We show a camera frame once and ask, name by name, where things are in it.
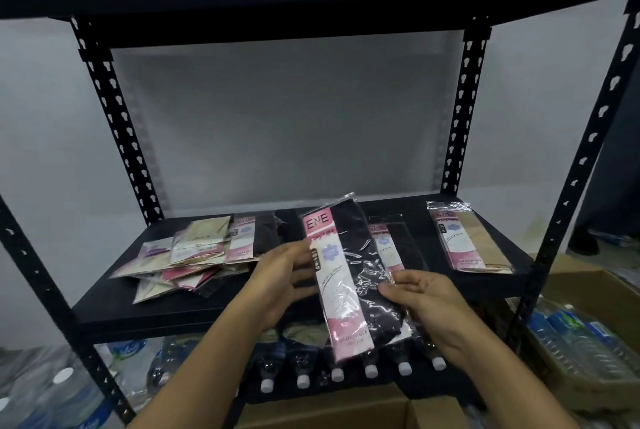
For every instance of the person's left thumb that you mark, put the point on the person's left thumb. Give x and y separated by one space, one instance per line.
302 254

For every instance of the black metal shelving rack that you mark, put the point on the black metal shelving rack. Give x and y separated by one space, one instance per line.
120 118

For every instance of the large open cardboard box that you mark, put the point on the large open cardboard box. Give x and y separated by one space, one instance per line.
595 288

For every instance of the water bottles in cardboard box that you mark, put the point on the water bottles in cardboard box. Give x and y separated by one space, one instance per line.
580 338

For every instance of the group of blue-label water bottles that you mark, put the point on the group of blue-label water bottles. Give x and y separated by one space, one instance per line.
70 393

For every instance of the black sock packet clear wrap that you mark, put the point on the black sock packet clear wrap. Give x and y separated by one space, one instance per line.
406 246

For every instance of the black sock packet pink label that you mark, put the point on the black sock packet pink label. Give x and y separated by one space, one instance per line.
360 263

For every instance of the person's right hand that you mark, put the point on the person's right hand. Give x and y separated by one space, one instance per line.
435 308

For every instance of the person's right thumb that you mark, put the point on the person's right thumb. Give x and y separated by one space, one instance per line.
396 291

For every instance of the person's left hand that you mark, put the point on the person's left hand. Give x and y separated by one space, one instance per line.
275 283

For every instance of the person's right forearm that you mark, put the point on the person's right forearm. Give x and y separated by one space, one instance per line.
505 388

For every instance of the person's left forearm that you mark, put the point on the person's left forearm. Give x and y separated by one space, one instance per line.
215 368

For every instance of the beige sock packet pink label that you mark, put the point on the beige sock packet pink label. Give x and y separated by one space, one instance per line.
467 238

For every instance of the brown cardboard box flap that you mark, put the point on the brown cardboard box flap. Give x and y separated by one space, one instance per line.
345 408

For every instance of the row of white-capped bottles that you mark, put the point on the row of white-capped bottles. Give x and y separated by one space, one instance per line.
337 373

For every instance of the pile of mixed sock packets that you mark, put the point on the pile of mixed sock packets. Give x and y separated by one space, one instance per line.
200 248

